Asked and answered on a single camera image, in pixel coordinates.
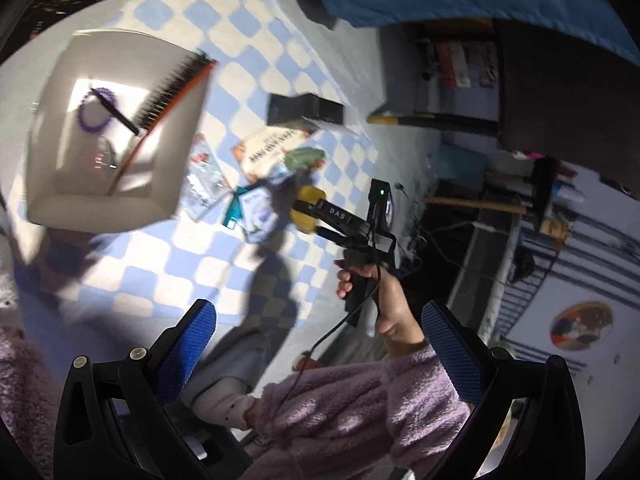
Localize blue white checkered blanket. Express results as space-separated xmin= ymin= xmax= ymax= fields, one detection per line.
xmin=0 ymin=0 xmax=441 ymax=361

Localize black pen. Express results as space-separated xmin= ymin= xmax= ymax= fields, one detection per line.
xmin=89 ymin=79 xmax=141 ymax=136

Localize person's grey pants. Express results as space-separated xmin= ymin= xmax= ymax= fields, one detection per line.
xmin=195 ymin=327 xmax=273 ymax=401

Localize black cable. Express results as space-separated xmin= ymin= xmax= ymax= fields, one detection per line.
xmin=292 ymin=260 xmax=383 ymax=411

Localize white booklet with blue circle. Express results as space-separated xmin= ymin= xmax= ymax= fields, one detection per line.
xmin=239 ymin=187 xmax=281 ymax=245

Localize yellow orange box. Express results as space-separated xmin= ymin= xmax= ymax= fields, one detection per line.
xmin=290 ymin=185 xmax=328 ymax=235

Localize wooden stick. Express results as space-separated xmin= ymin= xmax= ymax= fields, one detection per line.
xmin=425 ymin=195 xmax=528 ymax=216

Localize clear packet with red stripes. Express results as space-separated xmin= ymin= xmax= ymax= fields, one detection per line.
xmin=177 ymin=132 xmax=233 ymax=221

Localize black comb with orange spine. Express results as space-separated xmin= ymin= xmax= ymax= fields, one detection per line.
xmin=107 ymin=50 xmax=218 ymax=196

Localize person's left forearm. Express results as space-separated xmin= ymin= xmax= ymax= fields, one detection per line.
xmin=0 ymin=325 xmax=66 ymax=480

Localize red white packages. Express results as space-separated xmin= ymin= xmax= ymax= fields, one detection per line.
xmin=432 ymin=40 xmax=501 ymax=88

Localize black box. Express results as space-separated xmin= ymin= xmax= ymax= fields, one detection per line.
xmin=267 ymin=92 xmax=345 ymax=127

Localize teal flat packet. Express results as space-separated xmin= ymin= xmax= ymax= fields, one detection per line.
xmin=222 ymin=185 xmax=251 ymax=228

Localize yellow black tool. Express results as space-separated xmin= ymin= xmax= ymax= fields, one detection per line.
xmin=367 ymin=112 xmax=501 ymax=136

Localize purple hair tie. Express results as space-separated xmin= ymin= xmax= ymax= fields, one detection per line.
xmin=75 ymin=87 xmax=113 ymax=133

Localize white pole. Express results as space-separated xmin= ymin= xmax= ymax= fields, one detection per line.
xmin=487 ymin=210 xmax=526 ymax=331

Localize teal box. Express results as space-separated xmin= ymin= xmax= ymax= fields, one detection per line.
xmin=437 ymin=142 xmax=488 ymax=186

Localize green packet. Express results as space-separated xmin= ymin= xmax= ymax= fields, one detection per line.
xmin=282 ymin=146 xmax=326 ymax=171

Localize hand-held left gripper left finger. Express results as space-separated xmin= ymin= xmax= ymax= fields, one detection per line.
xmin=52 ymin=298 xmax=218 ymax=480

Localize person's right hand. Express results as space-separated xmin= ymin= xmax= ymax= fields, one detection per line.
xmin=336 ymin=262 xmax=426 ymax=346

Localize white box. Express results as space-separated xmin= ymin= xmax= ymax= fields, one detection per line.
xmin=25 ymin=29 xmax=213 ymax=233

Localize person's right forearm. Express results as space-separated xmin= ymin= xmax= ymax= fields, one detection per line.
xmin=247 ymin=342 xmax=473 ymax=480

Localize brown cabinet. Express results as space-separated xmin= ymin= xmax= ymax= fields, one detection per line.
xmin=492 ymin=17 xmax=640 ymax=173

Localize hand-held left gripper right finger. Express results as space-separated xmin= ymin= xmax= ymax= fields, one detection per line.
xmin=421 ymin=300 xmax=586 ymax=480

